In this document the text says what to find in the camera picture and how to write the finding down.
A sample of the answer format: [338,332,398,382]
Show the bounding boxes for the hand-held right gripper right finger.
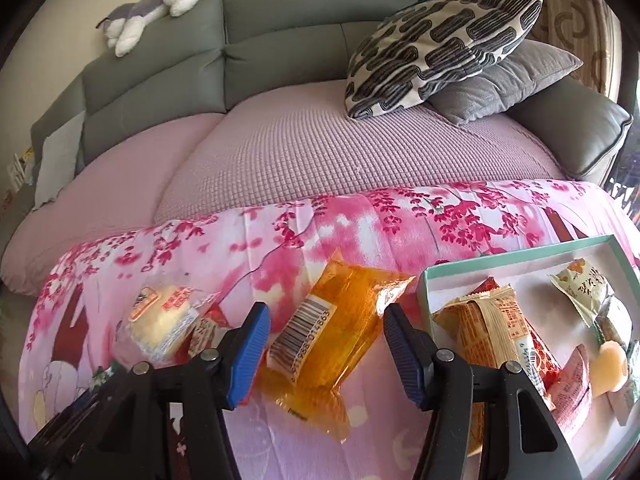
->
[382,302,583,480]

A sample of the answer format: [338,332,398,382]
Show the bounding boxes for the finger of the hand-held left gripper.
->
[27,366,135,480]

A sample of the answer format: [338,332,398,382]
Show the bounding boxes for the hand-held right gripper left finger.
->
[65,301,272,480]

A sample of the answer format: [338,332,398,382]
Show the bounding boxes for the small red snack packet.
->
[187,305,231,358]

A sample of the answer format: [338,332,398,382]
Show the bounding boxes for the clear green-edged snack packet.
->
[90,364,123,398]

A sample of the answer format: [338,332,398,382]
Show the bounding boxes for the orange transparent snack packet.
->
[264,249,417,443]

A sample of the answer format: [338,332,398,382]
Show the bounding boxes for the orange and white snack packet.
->
[432,285,551,456]

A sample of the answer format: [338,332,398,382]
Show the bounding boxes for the clear yellow cake packet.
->
[115,282,221,366]

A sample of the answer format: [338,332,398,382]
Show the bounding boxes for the large red gold-print packet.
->
[472,277,563,401]

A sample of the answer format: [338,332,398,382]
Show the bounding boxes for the teal-edged white box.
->
[416,234,640,480]

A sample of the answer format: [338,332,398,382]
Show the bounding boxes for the pink snack packet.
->
[547,344,596,443]

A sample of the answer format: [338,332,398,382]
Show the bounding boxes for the cream snack packet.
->
[547,258,615,328]

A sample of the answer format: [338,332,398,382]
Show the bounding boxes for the round yellow pastry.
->
[590,342,630,396]

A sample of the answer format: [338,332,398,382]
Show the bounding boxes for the printed pink cartoon blanket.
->
[17,180,640,480]

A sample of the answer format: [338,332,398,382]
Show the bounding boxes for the small grey-green snack packet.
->
[592,310,626,348]

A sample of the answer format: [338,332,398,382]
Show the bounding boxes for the pink quilted sofa cover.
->
[0,77,568,296]

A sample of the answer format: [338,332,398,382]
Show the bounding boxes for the pale green snack packet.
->
[607,380,640,428]

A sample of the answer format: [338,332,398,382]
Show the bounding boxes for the colourful books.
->
[7,147,36,193]

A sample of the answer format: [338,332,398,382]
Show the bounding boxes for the pale grey cushion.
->
[32,110,87,211]

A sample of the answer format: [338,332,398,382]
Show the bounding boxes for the grey pillow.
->
[425,40,584,126]

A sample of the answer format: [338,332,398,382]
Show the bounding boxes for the black and white patterned pillow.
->
[344,0,544,120]

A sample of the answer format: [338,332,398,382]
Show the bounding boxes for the grey sofa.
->
[30,0,633,186]

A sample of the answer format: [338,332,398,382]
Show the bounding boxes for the grey and white plush toy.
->
[96,0,208,57]

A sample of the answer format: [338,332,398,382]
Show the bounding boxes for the patterned beige curtain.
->
[465,0,621,101]

